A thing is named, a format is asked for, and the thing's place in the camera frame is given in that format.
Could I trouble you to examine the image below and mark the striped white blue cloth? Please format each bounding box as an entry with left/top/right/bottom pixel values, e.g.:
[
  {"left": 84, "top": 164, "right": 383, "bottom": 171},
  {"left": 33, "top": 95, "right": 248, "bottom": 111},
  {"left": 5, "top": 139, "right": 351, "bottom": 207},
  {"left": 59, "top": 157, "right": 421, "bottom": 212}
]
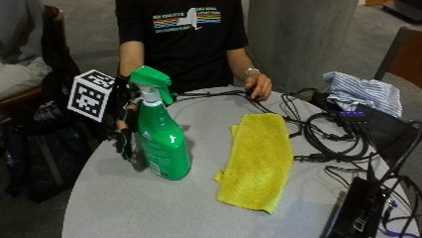
[{"left": 322, "top": 70, "right": 403, "bottom": 119}]

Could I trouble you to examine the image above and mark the silver wrist bracelet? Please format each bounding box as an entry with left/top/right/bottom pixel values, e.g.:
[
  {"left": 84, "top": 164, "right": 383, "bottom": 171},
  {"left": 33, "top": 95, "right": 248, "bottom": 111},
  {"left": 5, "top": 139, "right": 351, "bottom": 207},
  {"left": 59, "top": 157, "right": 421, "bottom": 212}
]
[{"left": 241, "top": 66, "right": 262, "bottom": 81}]

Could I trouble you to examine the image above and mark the purple cable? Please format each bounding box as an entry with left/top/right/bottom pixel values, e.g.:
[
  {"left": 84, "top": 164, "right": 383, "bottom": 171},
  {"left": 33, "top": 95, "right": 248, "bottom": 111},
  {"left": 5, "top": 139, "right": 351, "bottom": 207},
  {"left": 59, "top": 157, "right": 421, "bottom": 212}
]
[{"left": 379, "top": 198, "right": 422, "bottom": 238}]

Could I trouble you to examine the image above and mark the black electronic box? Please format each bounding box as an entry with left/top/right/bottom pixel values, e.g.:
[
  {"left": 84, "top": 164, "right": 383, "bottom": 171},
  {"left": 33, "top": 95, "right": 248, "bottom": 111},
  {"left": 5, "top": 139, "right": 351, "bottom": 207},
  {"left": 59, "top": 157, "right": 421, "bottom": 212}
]
[{"left": 324, "top": 177, "right": 393, "bottom": 238}]

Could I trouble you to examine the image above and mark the white marker cube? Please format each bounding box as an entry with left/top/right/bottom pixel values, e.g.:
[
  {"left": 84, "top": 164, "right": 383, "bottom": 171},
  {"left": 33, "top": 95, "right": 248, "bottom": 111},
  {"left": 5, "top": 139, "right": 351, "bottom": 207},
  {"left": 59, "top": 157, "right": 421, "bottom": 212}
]
[{"left": 67, "top": 68, "right": 116, "bottom": 123}]

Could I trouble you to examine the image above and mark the long black cable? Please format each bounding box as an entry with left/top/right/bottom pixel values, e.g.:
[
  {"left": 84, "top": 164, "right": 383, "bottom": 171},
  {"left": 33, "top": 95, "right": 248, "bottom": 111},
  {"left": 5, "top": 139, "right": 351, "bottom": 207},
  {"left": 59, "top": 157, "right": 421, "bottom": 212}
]
[{"left": 174, "top": 88, "right": 305, "bottom": 140}]

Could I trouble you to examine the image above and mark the green spray bottle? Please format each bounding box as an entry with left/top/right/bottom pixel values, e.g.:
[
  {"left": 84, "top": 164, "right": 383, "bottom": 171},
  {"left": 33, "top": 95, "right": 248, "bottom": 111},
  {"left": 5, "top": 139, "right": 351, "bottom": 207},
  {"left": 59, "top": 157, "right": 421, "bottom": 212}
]
[{"left": 128, "top": 64, "right": 193, "bottom": 181}]

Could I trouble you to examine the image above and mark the coiled black cable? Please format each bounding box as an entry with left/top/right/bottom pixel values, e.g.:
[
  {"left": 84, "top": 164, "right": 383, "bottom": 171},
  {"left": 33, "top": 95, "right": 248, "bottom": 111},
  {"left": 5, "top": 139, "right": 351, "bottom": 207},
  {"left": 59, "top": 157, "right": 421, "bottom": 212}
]
[{"left": 292, "top": 111, "right": 373, "bottom": 164}]

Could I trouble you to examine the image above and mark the brown chair with dark frame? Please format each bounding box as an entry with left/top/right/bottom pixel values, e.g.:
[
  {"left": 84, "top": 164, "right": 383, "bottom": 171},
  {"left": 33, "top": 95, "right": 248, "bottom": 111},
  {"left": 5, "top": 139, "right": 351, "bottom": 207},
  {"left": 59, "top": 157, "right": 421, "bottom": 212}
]
[{"left": 373, "top": 26, "right": 422, "bottom": 90}]

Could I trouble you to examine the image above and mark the black hub with blue lights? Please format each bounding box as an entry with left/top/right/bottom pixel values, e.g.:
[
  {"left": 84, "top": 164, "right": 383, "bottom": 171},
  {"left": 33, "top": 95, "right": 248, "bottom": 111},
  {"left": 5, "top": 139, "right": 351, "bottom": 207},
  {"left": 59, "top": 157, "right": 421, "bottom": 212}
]
[{"left": 337, "top": 109, "right": 369, "bottom": 124}]

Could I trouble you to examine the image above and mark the black backpack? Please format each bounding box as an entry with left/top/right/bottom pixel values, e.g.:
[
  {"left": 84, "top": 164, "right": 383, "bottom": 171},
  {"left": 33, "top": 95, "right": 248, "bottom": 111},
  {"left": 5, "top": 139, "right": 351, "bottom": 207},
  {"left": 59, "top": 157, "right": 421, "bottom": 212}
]
[{"left": 3, "top": 70, "right": 116, "bottom": 204}]

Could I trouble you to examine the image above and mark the the person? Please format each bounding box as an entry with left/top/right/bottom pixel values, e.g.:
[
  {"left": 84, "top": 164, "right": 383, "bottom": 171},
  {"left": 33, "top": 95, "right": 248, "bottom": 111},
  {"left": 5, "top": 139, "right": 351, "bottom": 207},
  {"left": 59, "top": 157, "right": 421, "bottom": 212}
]
[{"left": 115, "top": 0, "right": 250, "bottom": 94}]

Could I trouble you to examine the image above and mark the yellow microfibre cloth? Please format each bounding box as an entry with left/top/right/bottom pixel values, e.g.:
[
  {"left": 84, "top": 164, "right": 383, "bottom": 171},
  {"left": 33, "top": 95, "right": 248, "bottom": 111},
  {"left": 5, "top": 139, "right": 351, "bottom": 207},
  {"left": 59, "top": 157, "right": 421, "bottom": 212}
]
[{"left": 212, "top": 112, "right": 296, "bottom": 215}]

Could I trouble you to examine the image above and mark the wooden chair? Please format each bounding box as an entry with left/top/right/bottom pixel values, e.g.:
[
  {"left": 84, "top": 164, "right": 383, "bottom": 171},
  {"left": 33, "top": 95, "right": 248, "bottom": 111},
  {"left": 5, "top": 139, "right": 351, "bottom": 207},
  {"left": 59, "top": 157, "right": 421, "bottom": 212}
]
[{"left": 0, "top": 4, "right": 68, "bottom": 115}]

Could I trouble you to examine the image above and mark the grey concrete pillar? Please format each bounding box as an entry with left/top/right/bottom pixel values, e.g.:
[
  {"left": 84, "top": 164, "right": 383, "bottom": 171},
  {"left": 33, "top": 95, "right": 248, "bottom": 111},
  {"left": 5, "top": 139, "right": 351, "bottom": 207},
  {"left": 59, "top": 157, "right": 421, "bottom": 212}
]
[{"left": 245, "top": 0, "right": 359, "bottom": 94}]

